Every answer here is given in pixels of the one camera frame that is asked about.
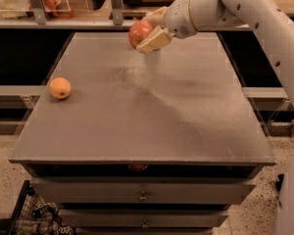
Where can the grey drawer cabinet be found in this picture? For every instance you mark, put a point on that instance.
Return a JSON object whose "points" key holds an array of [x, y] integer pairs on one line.
{"points": [[155, 144]]}

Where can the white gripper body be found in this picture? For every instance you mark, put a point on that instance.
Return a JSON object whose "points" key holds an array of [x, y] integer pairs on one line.
{"points": [[178, 16]]}

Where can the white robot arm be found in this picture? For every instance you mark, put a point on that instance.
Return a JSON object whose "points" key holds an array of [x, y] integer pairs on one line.
{"points": [[275, 33]]}

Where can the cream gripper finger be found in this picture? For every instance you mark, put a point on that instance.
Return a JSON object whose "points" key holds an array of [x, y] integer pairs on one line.
{"points": [[157, 39], [157, 17]]}

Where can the orange fruit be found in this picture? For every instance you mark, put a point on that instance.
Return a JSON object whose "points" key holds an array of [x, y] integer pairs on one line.
{"points": [[60, 88]]}

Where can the red apple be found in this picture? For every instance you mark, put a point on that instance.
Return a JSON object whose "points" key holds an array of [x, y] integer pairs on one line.
{"points": [[138, 32]]}

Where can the black wire basket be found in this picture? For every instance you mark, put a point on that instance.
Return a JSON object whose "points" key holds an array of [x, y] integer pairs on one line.
{"points": [[32, 215]]}

